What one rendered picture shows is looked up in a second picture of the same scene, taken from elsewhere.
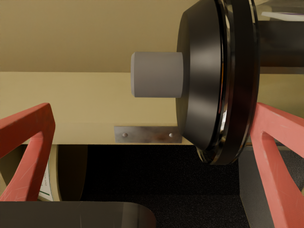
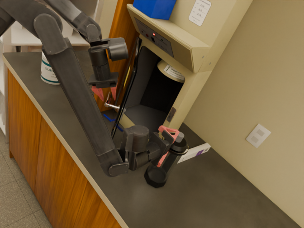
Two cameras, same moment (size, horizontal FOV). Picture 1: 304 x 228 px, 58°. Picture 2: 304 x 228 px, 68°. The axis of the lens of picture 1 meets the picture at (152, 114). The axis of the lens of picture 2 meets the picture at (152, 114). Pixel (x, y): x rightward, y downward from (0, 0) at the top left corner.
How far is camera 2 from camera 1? 0.71 m
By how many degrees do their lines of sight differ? 34
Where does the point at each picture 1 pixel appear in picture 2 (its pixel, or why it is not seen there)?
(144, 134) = (171, 114)
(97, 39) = (222, 71)
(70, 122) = (182, 102)
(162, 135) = (169, 117)
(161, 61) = (180, 140)
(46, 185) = (169, 73)
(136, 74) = (179, 136)
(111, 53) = (214, 73)
